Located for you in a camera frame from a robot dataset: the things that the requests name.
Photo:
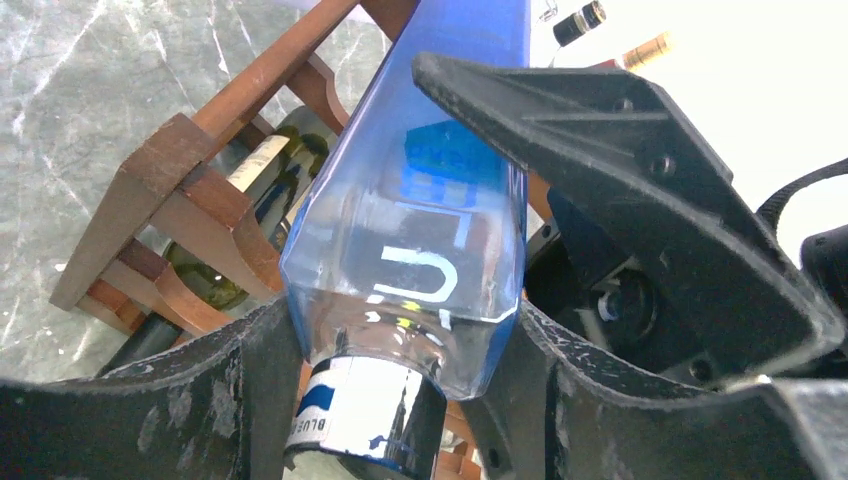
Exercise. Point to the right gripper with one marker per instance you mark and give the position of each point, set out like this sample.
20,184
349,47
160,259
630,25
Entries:
650,253

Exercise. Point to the brown wooden wine rack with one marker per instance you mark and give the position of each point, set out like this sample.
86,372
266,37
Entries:
403,272

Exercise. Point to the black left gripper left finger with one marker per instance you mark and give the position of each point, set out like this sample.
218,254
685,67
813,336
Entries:
217,407

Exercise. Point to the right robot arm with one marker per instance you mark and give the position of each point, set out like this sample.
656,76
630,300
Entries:
821,232

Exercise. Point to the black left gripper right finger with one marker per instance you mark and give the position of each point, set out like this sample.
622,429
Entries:
559,407

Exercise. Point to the blue square glass bottle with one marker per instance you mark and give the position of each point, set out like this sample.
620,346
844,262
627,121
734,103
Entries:
404,266

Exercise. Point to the brown bottle gold foil top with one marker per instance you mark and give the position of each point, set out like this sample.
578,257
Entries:
642,55

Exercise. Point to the clear square whisky bottle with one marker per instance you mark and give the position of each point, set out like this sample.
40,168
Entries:
569,28

